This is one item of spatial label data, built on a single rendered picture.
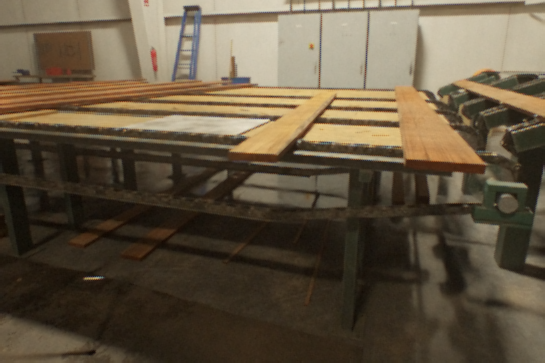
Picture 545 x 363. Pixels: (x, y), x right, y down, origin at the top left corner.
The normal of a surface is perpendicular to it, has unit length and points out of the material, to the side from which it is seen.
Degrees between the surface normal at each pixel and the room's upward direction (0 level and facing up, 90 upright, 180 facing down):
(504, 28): 86
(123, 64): 89
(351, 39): 90
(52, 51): 90
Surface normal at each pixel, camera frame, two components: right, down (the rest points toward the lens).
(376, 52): -0.32, 0.24
